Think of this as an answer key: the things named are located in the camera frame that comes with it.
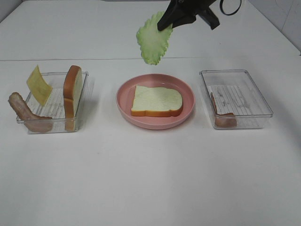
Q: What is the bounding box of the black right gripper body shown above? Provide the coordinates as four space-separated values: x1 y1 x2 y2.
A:
179 0 220 30

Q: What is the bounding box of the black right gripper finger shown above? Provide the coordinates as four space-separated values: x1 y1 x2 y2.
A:
157 0 181 31
172 15 196 28

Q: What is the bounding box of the green lettuce leaf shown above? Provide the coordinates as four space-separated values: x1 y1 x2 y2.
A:
136 11 173 65

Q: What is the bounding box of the bread slice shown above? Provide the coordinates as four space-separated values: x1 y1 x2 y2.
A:
131 85 183 117
63 65 83 131

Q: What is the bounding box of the bacon strip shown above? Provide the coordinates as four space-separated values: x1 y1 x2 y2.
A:
8 92 53 133
210 92 238 128

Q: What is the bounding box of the yellow cheese slice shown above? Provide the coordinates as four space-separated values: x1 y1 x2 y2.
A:
26 65 53 106

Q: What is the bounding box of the pink round plate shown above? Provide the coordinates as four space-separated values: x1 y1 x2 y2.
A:
116 74 195 129

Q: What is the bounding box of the clear right plastic container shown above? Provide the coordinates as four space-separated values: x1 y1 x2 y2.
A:
199 70 273 129

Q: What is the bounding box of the clear plastic container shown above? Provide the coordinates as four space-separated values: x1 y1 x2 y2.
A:
16 71 93 134
199 70 273 129

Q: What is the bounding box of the clear left plastic container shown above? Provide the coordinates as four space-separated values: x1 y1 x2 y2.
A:
16 71 93 134

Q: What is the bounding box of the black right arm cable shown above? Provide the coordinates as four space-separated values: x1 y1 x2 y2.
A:
220 0 242 16

